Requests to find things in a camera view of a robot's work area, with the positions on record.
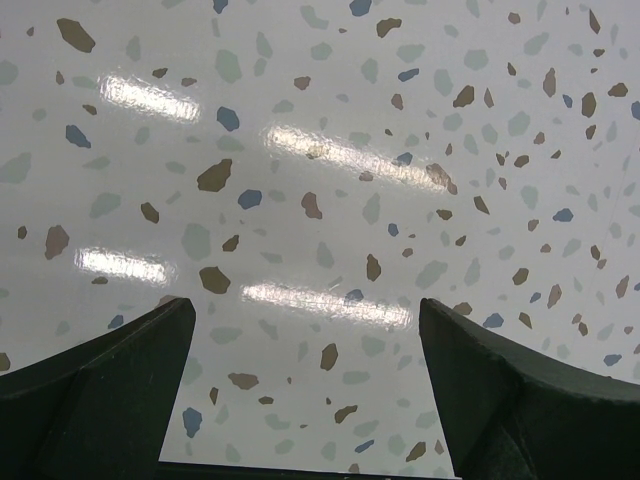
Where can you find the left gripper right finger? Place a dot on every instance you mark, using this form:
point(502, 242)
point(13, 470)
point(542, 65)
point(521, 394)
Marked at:
point(509, 412)

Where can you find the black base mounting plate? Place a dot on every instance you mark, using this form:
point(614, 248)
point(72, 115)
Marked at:
point(195, 471)

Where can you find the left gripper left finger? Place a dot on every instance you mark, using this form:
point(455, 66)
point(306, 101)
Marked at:
point(99, 410)

